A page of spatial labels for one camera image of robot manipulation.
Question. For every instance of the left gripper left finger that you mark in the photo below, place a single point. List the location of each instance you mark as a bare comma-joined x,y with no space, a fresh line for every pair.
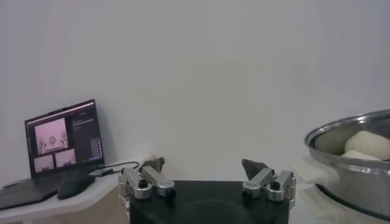
152,178

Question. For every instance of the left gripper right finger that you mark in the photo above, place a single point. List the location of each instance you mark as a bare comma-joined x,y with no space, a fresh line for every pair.
259,179

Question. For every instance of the white steamed baozi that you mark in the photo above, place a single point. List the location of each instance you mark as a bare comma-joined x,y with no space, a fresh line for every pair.
356,156
370,143

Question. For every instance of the stainless steel steamer basket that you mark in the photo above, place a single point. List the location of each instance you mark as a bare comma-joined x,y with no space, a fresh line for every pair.
359,182

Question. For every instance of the white side table rounded corner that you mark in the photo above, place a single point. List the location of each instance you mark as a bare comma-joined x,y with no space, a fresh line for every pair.
103,187

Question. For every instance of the small black usb hub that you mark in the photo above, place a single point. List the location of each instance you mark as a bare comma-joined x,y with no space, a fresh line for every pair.
100,173

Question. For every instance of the black computer mouse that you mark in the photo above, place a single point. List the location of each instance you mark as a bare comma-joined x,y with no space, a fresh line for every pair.
74,185

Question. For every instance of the black laptop with mouse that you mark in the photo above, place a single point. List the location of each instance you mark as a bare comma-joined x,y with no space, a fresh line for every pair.
61,143

